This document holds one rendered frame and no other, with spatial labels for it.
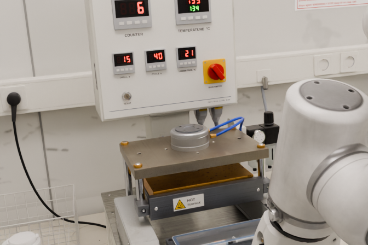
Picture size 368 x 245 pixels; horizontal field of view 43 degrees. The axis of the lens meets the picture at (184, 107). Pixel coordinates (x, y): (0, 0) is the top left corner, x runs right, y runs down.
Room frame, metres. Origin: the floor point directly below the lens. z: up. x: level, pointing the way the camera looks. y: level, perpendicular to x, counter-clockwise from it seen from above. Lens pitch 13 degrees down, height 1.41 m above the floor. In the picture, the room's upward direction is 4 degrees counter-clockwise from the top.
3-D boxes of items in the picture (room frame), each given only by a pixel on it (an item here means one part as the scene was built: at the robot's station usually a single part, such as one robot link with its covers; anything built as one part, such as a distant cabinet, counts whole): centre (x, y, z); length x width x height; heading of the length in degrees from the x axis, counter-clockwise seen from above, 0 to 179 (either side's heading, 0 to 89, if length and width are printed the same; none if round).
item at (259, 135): (1.10, -0.19, 1.05); 0.15 x 0.05 x 0.15; 106
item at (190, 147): (0.95, -0.02, 1.08); 0.31 x 0.24 x 0.13; 106
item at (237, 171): (0.92, -0.02, 1.07); 0.22 x 0.17 x 0.10; 106
